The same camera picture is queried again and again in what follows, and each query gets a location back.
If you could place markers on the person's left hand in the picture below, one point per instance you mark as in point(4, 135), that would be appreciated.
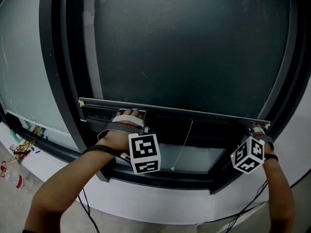
point(114, 142)

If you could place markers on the red and white wrapper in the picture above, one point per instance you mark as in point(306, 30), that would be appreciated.
point(3, 166)

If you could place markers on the person's right hand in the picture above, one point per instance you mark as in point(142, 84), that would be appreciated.
point(268, 147)

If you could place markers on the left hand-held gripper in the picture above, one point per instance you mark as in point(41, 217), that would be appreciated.
point(144, 149)

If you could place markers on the teal plastic bottle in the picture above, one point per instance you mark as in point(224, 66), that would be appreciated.
point(14, 137)

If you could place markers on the large frosted glass pane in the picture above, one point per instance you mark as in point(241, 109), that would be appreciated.
point(24, 69)

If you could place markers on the person's left forearm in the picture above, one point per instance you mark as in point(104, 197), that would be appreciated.
point(68, 178)

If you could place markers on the clear bottle with red label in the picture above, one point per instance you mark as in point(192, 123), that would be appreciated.
point(20, 182)

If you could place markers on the black sleeve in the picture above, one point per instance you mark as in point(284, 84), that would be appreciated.
point(27, 231)

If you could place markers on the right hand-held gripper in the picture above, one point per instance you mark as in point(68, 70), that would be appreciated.
point(250, 154)

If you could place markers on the small fixed glass pane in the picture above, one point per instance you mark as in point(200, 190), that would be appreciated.
point(199, 156)

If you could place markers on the tangle of brown sticks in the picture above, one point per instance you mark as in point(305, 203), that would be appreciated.
point(23, 148)

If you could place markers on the frosted glass window sash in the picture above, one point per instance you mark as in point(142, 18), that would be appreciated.
point(91, 57)

